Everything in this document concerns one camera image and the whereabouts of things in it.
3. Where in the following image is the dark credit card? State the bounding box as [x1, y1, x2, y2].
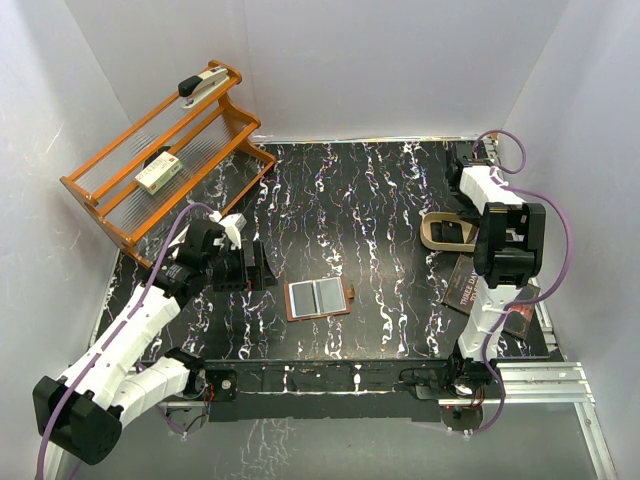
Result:
[318, 277, 346, 313]
[290, 281, 317, 318]

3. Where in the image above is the orange wooden shelf rack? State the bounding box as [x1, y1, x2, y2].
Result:
[60, 60, 276, 268]

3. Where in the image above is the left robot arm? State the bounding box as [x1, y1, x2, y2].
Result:
[32, 219, 277, 465]

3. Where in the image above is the white staples box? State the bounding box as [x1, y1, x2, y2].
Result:
[135, 152, 183, 195]

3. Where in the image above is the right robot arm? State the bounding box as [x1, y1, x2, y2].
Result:
[445, 158, 546, 397]

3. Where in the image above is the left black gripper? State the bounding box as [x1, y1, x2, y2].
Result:
[203, 241, 277, 292]

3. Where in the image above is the black and beige stapler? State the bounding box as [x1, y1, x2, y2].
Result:
[178, 67, 229, 110]

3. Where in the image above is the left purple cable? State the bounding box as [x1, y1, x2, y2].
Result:
[37, 202, 221, 480]

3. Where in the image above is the beige oval tray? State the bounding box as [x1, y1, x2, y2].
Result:
[419, 212, 478, 253]

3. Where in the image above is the brown leather card holder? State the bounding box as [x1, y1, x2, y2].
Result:
[284, 275, 355, 322]

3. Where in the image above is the dark red picture book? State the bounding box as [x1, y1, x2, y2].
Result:
[442, 254, 535, 340]

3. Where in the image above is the purple cable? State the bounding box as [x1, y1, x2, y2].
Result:
[37, 202, 221, 480]
[472, 129, 576, 436]

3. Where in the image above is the black card in tray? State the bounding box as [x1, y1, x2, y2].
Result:
[430, 220, 467, 244]

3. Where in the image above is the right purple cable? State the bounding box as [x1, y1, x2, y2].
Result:
[472, 129, 576, 436]

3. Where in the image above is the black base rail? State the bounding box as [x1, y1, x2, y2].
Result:
[162, 359, 499, 422]

